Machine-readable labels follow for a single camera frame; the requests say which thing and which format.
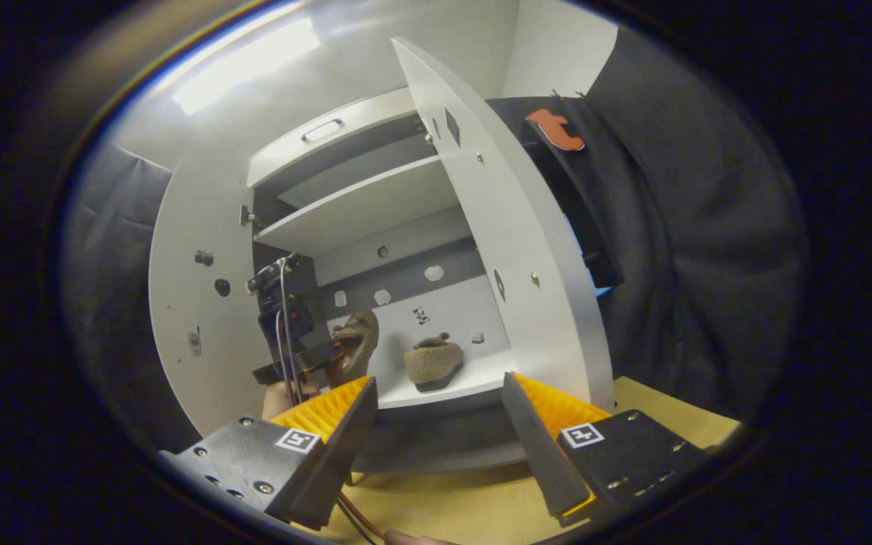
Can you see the metal door hinge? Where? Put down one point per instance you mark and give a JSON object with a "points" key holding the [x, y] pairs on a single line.
{"points": [[429, 138], [247, 216]]}

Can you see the white cabinet door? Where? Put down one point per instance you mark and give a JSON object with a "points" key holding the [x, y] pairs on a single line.
{"points": [[194, 318], [519, 250]]}

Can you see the wide white cabinet shelf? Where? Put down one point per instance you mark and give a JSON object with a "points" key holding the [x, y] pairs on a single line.
{"points": [[360, 208]]}

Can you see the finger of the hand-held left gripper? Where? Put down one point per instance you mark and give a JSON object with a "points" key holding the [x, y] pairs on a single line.
{"points": [[326, 350], [292, 372]]}

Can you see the brown fuzzy shoe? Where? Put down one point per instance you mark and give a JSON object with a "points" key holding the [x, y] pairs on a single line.
{"points": [[356, 341], [434, 362]]}

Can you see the white cabinet floor board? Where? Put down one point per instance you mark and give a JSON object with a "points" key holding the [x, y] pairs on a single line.
{"points": [[474, 378]]}

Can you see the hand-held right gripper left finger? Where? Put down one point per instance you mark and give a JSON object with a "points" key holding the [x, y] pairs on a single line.
{"points": [[326, 462]]}

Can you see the white cabinet drawer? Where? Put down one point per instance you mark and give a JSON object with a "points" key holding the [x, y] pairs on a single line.
{"points": [[277, 163]]}

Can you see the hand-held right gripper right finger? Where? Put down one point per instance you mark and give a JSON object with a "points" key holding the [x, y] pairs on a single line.
{"points": [[546, 454]]}

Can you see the narrow white cabinet shelf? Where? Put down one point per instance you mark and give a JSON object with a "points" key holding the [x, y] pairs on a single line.
{"points": [[360, 170]]}

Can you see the black backdrop cloth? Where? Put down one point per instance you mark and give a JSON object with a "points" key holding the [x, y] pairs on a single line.
{"points": [[708, 227]]}

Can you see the white shoe cabinet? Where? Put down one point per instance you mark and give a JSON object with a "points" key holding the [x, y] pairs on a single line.
{"points": [[406, 280]]}

